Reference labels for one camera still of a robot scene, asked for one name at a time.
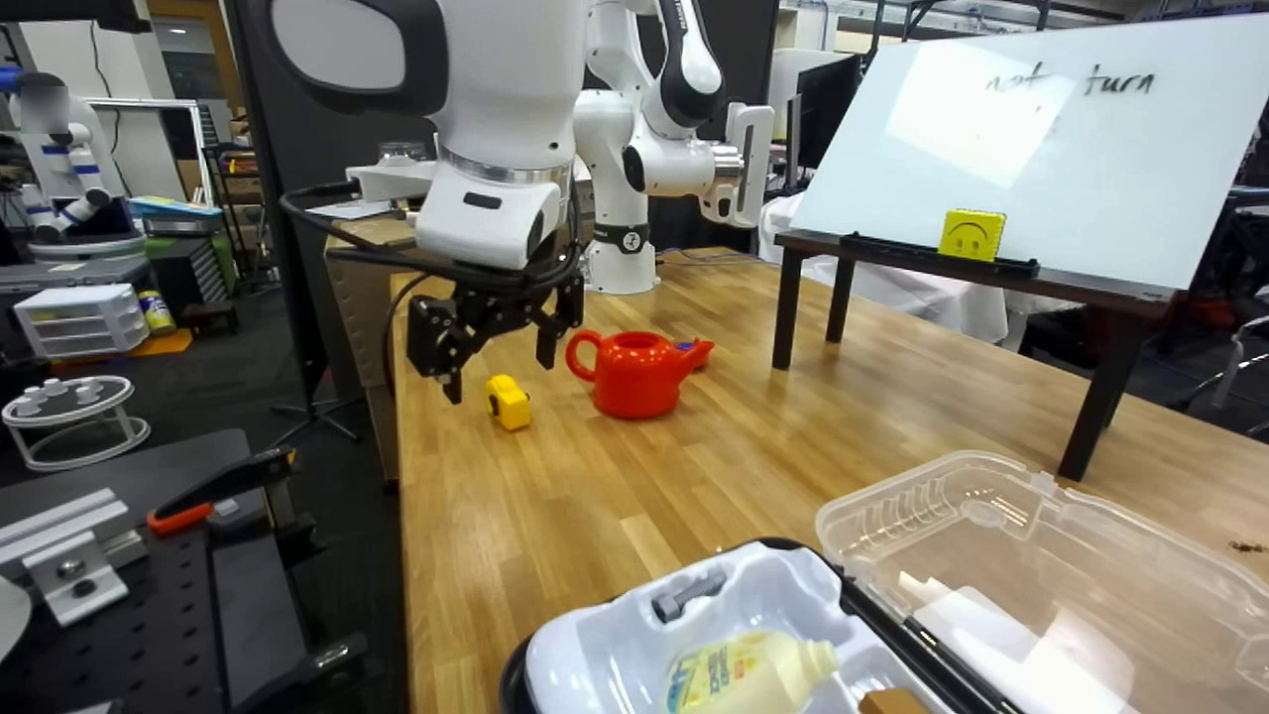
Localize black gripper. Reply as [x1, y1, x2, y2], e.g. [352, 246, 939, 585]
[405, 268, 585, 408]

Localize yellow block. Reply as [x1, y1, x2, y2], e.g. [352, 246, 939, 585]
[479, 369, 540, 437]

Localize red plastic teapot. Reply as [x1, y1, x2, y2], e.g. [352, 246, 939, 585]
[563, 324, 700, 424]

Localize wooden cabinet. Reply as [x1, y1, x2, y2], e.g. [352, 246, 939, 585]
[319, 212, 440, 391]

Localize black partition panel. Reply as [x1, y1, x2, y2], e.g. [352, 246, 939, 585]
[223, 0, 401, 408]

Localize orange and black clamp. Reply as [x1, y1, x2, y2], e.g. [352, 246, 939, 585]
[142, 442, 303, 540]

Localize white tray with items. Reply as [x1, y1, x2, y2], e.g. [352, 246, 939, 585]
[495, 533, 1007, 714]

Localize white bottle with colourful label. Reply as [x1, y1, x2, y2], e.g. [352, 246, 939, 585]
[660, 629, 844, 714]

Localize white drawer organizer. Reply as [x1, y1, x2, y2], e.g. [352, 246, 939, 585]
[9, 279, 155, 360]

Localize black perforated workbench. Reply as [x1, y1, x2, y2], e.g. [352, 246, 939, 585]
[0, 424, 405, 714]

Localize aluminium extrusion pieces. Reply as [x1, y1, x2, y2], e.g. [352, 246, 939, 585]
[0, 479, 149, 631]

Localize white microscope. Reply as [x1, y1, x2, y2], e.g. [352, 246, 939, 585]
[0, 63, 149, 261]

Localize yellow smiley sticky note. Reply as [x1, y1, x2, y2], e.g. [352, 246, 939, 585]
[937, 205, 1011, 268]

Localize small brown block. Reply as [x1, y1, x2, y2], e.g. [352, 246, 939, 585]
[855, 681, 930, 714]

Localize white whiteboard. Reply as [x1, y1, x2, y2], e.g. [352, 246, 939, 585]
[786, 14, 1269, 299]

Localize clear plastic container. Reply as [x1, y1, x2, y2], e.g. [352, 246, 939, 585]
[812, 450, 1269, 714]

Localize black easel stand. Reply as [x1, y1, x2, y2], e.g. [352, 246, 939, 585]
[769, 225, 1182, 484]

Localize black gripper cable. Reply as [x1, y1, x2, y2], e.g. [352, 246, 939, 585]
[278, 178, 585, 402]

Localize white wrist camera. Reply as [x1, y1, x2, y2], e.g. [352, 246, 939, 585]
[342, 149, 444, 205]

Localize white ring stand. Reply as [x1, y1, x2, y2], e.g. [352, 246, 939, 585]
[0, 369, 155, 478]

